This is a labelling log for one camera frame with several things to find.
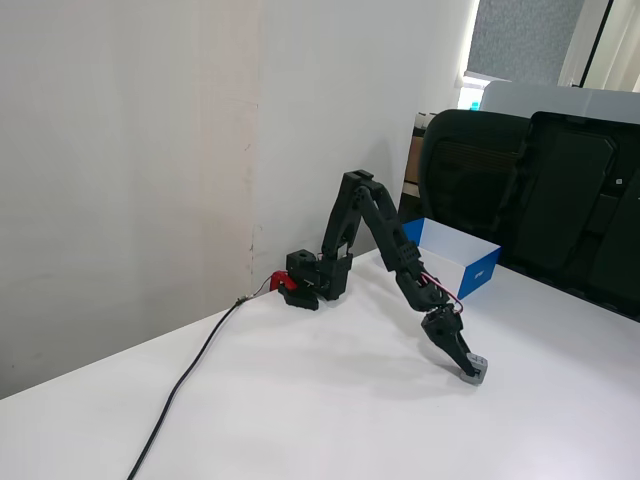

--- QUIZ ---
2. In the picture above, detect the gray window blind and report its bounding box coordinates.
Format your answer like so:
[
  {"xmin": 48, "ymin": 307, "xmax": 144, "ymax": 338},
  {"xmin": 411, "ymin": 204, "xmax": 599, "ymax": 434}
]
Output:
[{"xmin": 467, "ymin": 0, "xmax": 587, "ymax": 86}]

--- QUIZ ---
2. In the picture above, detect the red white servo wire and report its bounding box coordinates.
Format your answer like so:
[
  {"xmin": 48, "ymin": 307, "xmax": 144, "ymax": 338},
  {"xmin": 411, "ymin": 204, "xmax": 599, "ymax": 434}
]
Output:
[{"xmin": 418, "ymin": 272, "xmax": 465, "ymax": 315}]

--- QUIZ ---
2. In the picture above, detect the gray lettered cube block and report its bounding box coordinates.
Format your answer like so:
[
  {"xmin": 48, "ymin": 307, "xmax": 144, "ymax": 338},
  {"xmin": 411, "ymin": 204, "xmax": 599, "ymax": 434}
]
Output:
[{"xmin": 459, "ymin": 352, "xmax": 489, "ymax": 387}]

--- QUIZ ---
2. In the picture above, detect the red table clamp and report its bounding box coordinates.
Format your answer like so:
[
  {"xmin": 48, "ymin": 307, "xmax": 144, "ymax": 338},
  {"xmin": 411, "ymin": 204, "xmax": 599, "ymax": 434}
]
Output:
[{"xmin": 268, "ymin": 269, "xmax": 298, "ymax": 293}]

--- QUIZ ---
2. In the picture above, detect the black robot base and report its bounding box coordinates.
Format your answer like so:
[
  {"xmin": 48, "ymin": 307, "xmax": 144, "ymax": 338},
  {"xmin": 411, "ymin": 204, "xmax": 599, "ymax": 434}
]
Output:
[{"xmin": 284, "ymin": 247, "xmax": 352, "ymax": 313}]

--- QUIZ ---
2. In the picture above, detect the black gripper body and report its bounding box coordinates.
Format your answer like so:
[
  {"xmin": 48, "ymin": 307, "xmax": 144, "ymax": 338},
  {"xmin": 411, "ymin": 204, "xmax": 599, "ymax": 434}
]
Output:
[{"xmin": 419, "ymin": 307, "xmax": 465, "ymax": 352}]

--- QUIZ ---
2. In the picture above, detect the black office chair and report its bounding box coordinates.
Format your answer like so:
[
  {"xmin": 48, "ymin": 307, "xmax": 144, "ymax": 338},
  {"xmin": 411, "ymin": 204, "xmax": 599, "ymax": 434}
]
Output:
[{"xmin": 418, "ymin": 108, "xmax": 532, "ymax": 252}]

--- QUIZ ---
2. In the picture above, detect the brown cardboard box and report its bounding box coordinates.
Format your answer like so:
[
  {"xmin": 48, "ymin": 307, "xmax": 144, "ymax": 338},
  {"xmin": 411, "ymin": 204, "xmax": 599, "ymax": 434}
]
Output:
[{"xmin": 401, "ymin": 111, "xmax": 437, "ymax": 200}]

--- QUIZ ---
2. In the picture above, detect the white translucent storage bin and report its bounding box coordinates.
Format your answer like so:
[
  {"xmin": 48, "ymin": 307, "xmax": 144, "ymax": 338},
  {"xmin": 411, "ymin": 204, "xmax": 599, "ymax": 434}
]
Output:
[{"xmin": 478, "ymin": 80, "xmax": 640, "ymax": 127}]

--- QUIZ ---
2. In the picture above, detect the black power cable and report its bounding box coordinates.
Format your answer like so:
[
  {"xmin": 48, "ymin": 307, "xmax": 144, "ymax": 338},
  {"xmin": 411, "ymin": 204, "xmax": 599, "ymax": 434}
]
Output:
[{"xmin": 126, "ymin": 279, "xmax": 274, "ymax": 480}]

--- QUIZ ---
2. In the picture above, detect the black plastic case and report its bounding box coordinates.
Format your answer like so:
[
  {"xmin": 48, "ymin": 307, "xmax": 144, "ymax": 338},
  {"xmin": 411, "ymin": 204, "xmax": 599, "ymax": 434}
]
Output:
[{"xmin": 495, "ymin": 110, "xmax": 640, "ymax": 322}]

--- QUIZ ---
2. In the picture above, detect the blue white cardboard box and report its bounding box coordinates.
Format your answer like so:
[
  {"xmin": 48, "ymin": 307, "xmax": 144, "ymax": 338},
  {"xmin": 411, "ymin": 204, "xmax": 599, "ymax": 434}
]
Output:
[{"xmin": 402, "ymin": 217, "xmax": 503, "ymax": 302}]

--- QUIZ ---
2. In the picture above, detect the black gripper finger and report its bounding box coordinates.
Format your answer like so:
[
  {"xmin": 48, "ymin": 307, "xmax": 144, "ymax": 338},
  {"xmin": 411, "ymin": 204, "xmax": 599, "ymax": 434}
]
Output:
[{"xmin": 435, "ymin": 333, "xmax": 477, "ymax": 379}]

